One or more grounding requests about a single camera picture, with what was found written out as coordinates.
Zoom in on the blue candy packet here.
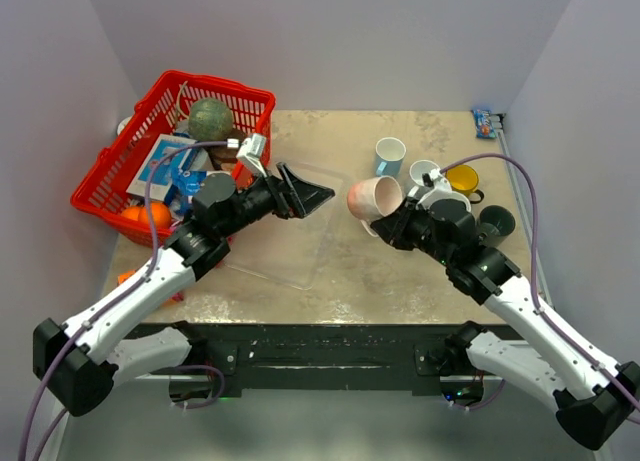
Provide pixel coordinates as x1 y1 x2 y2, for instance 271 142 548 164
471 109 502 139

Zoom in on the clear plastic tray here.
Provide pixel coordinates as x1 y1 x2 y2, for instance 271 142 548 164
224 161 347 290

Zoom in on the yellow mug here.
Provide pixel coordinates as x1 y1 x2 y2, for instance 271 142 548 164
445 164 485 204

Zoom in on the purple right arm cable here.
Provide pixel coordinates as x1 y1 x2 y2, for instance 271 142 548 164
439 153 640 425

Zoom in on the pink purple packet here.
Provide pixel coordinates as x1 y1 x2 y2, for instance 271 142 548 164
117 270 137 286

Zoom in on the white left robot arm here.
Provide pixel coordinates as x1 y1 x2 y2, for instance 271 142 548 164
33 163 335 417

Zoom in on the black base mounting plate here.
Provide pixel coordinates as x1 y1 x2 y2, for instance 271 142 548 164
147 319 506 412

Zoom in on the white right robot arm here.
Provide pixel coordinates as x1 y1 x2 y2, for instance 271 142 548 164
371 199 639 451

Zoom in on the dark teal mug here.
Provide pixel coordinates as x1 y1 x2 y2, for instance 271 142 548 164
450 191 471 212

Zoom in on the orange fruit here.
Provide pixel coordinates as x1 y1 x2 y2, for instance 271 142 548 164
120 206 142 225
137 202 173 229

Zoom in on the aluminium frame rail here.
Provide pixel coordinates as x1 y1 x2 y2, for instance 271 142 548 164
494 111 614 461

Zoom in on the dark grey mug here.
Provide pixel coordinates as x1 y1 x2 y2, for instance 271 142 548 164
476 205 516 247

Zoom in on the red plastic shopping basket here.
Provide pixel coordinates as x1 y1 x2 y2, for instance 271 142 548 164
71 70 276 247

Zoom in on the light blue square mug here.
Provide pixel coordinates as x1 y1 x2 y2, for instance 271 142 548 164
374 137 406 178

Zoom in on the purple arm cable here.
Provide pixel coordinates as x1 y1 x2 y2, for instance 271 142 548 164
439 153 640 425
17 138 231 461

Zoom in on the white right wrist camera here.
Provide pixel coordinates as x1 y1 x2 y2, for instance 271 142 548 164
407 169 470 211

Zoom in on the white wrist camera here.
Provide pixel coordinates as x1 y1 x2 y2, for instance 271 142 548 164
407 169 470 211
226 133 268 178

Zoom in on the blue razor box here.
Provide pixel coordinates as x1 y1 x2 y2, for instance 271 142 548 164
126 134 197 205

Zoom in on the brown wooden lid jar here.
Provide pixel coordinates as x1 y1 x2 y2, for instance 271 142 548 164
206 128 247 173

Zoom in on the pink mug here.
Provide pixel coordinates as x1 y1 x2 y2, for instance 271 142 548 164
347 176 404 237

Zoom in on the blue white round mug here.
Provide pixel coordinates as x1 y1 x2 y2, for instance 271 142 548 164
405 160 444 198

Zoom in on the green netted melon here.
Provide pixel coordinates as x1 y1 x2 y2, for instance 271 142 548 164
188 97 234 142

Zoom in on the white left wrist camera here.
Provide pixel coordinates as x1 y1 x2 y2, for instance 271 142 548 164
226 133 268 178

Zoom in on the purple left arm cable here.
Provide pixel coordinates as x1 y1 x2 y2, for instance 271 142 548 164
17 138 231 461

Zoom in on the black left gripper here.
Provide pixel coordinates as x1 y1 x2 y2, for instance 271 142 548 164
221 162 334 238

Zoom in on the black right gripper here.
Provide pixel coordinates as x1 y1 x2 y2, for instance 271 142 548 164
372 196 454 266

